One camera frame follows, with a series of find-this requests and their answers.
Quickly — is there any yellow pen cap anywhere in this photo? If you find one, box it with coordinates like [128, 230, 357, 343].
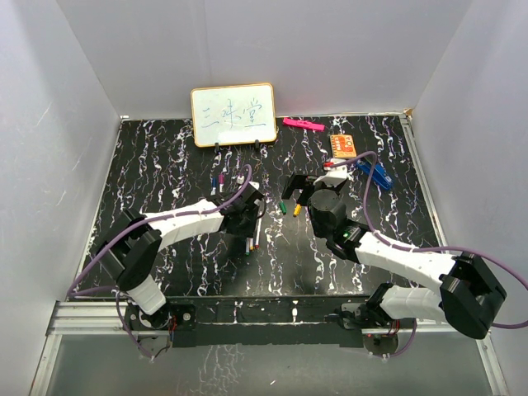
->
[293, 204, 302, 217]

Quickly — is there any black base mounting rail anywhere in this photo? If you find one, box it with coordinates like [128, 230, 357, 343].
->
[125, 295, 413, 348]

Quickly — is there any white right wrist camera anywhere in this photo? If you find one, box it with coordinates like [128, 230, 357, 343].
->
[313, 158, 349, 189]

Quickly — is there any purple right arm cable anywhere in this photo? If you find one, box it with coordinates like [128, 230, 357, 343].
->
[325, 150, 528, 358]

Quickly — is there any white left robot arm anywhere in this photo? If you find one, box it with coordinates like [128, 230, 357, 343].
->
[97, 181, 264, 329]

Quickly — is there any orange card pack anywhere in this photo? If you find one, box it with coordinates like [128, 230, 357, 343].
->
[330, 134, 356, 159]

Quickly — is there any small framed whiteboard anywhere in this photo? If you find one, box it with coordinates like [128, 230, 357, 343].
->
[191, 82, 277, 148]

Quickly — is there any aluminium frame rail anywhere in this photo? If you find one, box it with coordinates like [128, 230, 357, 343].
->
[402, 115, 511, 396]

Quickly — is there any red whiteboard pen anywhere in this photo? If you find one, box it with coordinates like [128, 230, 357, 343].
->
[253, 218, 262, 249]

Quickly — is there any blue stapler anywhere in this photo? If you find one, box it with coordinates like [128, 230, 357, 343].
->
[356, 159, 394, 191]

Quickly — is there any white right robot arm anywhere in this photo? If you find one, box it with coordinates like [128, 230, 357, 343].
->
[281, 173, 507, 339]

